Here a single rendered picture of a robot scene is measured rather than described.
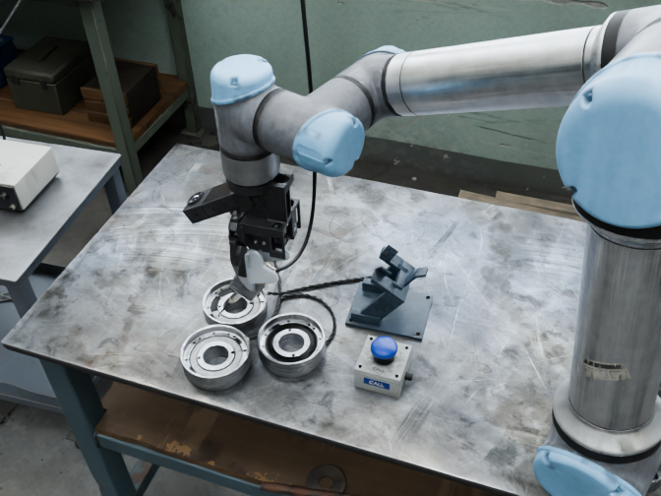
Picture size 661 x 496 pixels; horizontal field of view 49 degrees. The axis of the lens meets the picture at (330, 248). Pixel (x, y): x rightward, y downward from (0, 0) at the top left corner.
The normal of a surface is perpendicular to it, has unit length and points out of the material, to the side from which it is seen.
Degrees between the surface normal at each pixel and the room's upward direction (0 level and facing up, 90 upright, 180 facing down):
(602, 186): 82
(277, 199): 90
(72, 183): 0
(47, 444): 0
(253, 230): 90
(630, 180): 82
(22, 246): 0
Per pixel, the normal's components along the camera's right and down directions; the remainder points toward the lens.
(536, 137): -0.33, 0.64
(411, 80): -0.69, 0.14
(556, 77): -0.66, 0.39
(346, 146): 0.80, 0.40
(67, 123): -0.02, -0.73
